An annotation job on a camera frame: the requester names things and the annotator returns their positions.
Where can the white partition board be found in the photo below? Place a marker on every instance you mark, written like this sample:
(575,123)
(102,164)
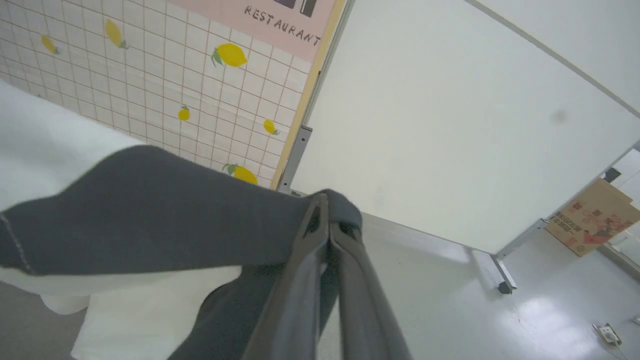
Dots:
(450,125)

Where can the black and white garment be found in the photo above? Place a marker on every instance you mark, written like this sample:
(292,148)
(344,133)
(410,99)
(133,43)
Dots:
(150,210)

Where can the pink restaurant sign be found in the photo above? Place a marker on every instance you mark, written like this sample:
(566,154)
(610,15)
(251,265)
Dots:
(280,20)

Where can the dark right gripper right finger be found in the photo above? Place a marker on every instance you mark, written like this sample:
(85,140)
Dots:
(362,300)

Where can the white floor plug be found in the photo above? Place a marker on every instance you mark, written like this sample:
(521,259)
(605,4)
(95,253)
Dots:
(609,334)

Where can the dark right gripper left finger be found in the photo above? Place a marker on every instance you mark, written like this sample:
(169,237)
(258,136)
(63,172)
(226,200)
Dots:
(300,280)

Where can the printed cardboard box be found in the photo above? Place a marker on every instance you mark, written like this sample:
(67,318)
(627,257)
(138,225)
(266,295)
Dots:
(592,220)

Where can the lemon print tile backdrop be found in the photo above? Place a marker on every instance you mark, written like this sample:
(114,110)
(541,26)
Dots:
(150,75)

